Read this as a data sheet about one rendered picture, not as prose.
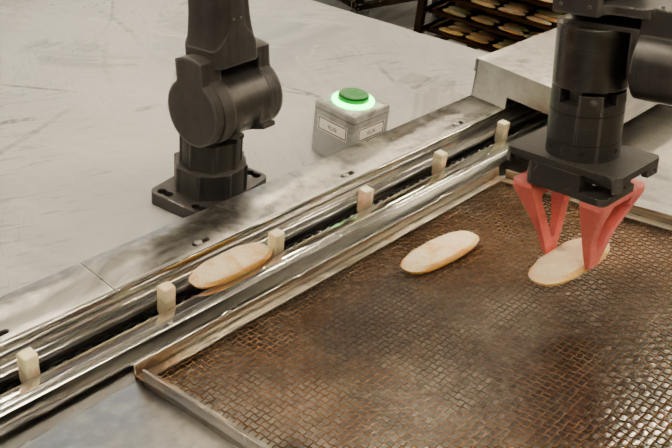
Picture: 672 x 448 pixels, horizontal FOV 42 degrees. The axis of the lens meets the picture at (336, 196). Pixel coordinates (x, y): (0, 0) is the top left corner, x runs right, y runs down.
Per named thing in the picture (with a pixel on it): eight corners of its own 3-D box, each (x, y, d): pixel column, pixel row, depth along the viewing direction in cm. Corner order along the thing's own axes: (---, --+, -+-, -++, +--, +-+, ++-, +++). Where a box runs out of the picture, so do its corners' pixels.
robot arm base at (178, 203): (213, 163, 111) (147, 202, 102) (214, 105, 106) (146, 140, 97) (269, 186, 107) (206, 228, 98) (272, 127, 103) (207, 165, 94)
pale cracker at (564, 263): (582, 235, 79) (584, 224, 78) (621, 250, 76) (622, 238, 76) (516, 276, 72) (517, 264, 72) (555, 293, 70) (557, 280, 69)
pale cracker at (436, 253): (458, 230, 88) (458, 220, 88) (488, 242, 86) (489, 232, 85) (390, 266, 82) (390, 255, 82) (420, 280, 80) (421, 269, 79)
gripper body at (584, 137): (615, 203, 65) (628, 108, 62) (503, 165, 72) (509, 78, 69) (659, 177, 69) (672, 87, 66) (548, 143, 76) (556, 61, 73)
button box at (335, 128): (344, 155, 123) (353, 82, 117) (387, 177, 119) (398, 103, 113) (303, 173, 117) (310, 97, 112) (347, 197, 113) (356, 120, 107)
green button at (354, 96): (351, 95, 115) (352, 84, 114) (374, 106, 113) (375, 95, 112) (330, 103, 113) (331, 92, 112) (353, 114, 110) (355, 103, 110)
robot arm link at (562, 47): (580, -5, 69) (544, 8, 65) (667, 7, 65) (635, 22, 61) (571, 80, 72) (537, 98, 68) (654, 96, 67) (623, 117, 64)
